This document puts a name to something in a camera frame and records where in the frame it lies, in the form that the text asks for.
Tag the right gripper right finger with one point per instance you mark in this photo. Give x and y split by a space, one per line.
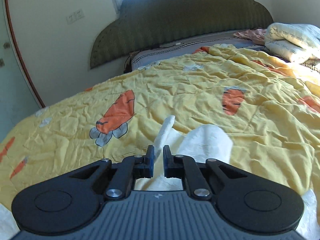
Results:
191 174

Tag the dark green padded headboard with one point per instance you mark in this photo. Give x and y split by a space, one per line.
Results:
144 24

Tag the folded white floral blanket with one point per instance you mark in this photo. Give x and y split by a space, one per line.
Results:
293 42

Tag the yellow carrot print quilt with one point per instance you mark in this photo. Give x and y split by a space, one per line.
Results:
268 107

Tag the pink cloth by headboard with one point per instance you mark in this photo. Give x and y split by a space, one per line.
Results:
257 36

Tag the grey striped pillow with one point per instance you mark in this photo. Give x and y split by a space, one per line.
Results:
185 46

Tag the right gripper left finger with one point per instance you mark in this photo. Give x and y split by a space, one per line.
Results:
122 176

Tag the white wall power socket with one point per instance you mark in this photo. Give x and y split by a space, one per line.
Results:
79 14

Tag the glass sliding wardrobe door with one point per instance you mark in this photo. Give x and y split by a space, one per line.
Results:
17 100

